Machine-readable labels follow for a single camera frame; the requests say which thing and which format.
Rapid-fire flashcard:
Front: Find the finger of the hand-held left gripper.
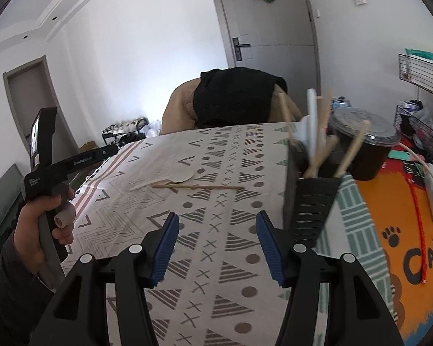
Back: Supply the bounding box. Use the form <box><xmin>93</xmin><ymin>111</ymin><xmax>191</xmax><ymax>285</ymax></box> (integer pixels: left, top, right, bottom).
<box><xmin>94</xmin><ymin>145</ymin><xmax>120</xmax><ymax>160</ymax></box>

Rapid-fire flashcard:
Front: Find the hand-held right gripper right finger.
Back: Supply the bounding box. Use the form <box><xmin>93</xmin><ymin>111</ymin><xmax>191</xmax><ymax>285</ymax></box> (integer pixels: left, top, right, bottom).
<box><xmin>255</xmin><ymin>210</ymin><xmax>405</xmax><ymax>346</ymax></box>

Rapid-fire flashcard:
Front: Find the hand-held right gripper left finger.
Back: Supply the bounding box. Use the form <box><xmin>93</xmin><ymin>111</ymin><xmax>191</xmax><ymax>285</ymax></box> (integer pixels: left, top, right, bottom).
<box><xmin>32</xmin><ymin>212</ymin><xmax>181</xmax><ymax>346</ymax></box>

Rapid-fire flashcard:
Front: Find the black perforated utensil holder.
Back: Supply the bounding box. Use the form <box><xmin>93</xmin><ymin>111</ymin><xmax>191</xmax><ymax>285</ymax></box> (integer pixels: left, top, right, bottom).
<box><xmin>284</xmin><ymin>140</ymin><xmax>344</xmax><ymax>249</ymax></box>

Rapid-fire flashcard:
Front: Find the person's left forearm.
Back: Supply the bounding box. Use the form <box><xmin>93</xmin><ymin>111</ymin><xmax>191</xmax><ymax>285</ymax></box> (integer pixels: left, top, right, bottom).
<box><xmin>0</xmin><ymin>228</ymin><xmax>64</xmax><ymax>346</ymax></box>

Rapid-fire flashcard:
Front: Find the person's left hand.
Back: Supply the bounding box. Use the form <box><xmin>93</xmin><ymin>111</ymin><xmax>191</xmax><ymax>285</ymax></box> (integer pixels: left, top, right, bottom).
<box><xmin>14</xmin><ymin>187</ymin><xmax>75</xmax><ymax>272</ymax></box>

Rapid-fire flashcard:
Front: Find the black shoe rack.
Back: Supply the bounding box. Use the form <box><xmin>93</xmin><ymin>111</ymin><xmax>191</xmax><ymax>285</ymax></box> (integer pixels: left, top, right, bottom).
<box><xmin>101</xmin><ymin>117</ymin><xmax>151</xmax><ymax>147</ymax></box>

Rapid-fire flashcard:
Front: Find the grey framed door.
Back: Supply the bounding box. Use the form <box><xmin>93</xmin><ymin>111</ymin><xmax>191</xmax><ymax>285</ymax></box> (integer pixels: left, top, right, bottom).
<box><xmin>3</xmin><ymin>55</ymin><xmax>77</xmax><ymax>161</ymax></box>

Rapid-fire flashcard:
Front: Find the white plastic bag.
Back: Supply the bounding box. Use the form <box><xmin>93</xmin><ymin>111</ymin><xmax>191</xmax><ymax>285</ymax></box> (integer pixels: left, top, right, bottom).
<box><xmin>143</xmin><ymin>120</ymin><xmax>164</xmax><ymax>138</ymax></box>

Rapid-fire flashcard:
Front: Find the beige rice paddle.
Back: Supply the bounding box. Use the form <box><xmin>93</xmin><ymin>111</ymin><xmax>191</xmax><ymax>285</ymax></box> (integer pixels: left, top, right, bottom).
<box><xmin>129</xmin><ymin>169</ymin><xmax>195</xmax><ymax>191</ymax></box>

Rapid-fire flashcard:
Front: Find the grey sofa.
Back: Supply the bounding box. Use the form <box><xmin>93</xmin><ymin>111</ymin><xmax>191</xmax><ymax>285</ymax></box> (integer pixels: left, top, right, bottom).
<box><xmin>0</xmin><ymin>163</ymin><xmax>24</xmax><ymax>240</ymax></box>

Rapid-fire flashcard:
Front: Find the patterned tablecloth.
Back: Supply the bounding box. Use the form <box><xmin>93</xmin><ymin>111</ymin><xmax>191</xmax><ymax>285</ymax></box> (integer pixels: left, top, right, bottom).
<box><xmin>59</xmin><ymin>122</ymin><xmax>398</xmax><ymax>346</ymax></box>

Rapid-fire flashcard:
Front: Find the orange cat mat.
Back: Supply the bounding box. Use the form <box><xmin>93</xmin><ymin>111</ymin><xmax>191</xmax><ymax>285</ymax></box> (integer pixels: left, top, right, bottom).
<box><xmin>357</xmin><ymin>151</ymin><xmax>433</xmax><ymax>344</ymax></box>

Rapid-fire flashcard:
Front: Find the black cloth on chair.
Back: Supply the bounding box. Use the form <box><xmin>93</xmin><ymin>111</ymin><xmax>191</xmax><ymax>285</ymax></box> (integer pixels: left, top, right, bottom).
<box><xmin>193</xmin><ymin>68</ymin><xmax>288</xmax><ymax>129</ymax></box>

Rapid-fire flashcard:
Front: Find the lidded plastic container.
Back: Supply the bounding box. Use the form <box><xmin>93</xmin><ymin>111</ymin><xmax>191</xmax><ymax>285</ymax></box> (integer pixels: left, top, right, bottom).
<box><xmin>326</xmin><ymin>107</ymin><xmax>402</xmax><ymax>182</ymax></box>

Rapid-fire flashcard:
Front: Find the blue printed packet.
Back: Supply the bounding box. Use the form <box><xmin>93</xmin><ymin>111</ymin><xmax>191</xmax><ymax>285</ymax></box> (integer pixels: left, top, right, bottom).
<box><xmin>331</xmin><ymin>96</ymin><xmax>355</xmax><ymax>111</ymax></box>

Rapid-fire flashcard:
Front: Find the red cord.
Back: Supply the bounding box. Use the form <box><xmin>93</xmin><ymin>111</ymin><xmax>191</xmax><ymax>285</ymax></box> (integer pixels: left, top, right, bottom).
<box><xmin>405</xmin><ymin>177</ymin><xmax>429</xmax><ymax>285</ymax></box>

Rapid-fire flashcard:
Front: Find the black door handle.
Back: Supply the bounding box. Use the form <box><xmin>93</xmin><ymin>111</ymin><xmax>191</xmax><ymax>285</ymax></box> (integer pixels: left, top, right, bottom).
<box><xmin>232</xmin><ymin>37</ymin><xmax>252</xmax><ymax>62</ymax></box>

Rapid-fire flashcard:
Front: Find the white cable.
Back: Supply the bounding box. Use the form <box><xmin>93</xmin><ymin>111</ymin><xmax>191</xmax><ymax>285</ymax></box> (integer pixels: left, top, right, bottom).
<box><xmin>398</xmin><ymin>142</ymin><xmax>433</xmax><ymax>204</ymax></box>

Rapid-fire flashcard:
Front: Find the black wire basket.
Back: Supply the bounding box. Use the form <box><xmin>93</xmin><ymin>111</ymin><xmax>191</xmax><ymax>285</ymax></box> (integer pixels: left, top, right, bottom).
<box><xmin>394</xmin><ymin>99</ymin><xmax>433</xmax><ymax>167</ymax></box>

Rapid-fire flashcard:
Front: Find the grey door with handle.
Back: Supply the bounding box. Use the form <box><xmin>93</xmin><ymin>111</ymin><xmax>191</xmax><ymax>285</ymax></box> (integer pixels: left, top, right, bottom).
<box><xmin>206</xmin><ymin>0</ymin><xmax>321</xmax><ymax>132</ymax></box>

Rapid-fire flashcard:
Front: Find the wire wall rack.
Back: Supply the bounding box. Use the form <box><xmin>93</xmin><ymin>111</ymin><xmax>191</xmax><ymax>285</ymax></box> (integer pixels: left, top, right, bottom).
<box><xmin>398</xmin><ymin>48</ymin><xmax>433</xmax><ymax>100</ymax></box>

